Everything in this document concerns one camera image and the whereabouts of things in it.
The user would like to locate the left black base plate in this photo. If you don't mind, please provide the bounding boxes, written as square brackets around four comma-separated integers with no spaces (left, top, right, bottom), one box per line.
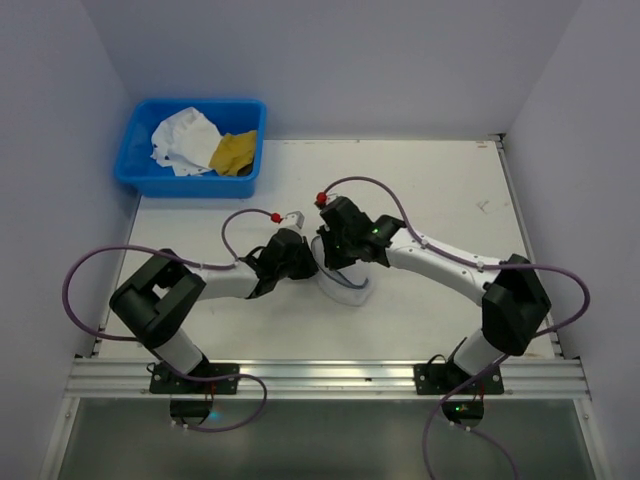
[147,360,240,395]

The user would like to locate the blue plastic bin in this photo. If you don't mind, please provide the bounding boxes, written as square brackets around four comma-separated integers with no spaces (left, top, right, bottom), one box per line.
[114,98,267,199]

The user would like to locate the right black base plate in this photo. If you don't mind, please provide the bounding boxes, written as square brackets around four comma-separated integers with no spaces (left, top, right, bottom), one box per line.
[413,354,505,396]

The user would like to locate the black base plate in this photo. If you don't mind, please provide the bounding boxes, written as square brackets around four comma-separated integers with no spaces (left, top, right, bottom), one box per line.
[413,354,505,396]
[147,360,240,395]

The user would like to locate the aluminium mounting rail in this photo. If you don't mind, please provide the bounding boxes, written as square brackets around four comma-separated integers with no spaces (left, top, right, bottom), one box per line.
[64,358,590,400]

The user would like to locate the yellow bra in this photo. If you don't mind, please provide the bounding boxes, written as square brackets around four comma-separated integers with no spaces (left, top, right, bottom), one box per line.
[209,130,257,177]

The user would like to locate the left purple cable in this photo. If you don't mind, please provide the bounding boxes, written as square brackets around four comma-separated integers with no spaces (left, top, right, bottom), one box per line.
[61,208,269,433]

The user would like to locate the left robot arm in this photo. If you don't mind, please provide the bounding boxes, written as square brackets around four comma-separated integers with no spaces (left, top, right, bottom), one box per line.
[109,228,318,380]

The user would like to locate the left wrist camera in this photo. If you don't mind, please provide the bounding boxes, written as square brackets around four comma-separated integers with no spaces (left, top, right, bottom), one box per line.
[280,211,305,233]

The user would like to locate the white bra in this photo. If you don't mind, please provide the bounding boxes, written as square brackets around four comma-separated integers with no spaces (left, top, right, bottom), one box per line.
[150,107,222,177]

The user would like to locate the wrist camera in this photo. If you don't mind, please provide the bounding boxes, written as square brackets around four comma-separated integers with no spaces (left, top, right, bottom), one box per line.
[280,211,305,233]
[314,191,339,211]

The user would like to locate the white mesh laundry bag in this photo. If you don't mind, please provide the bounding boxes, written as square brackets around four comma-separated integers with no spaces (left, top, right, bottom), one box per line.
[310,236,374,307]

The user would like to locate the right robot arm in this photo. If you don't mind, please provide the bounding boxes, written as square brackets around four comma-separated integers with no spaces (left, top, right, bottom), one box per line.
[316,193,551,377]

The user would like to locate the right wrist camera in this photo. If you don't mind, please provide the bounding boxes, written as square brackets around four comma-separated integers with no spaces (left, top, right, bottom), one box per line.
[314,191,339,211]

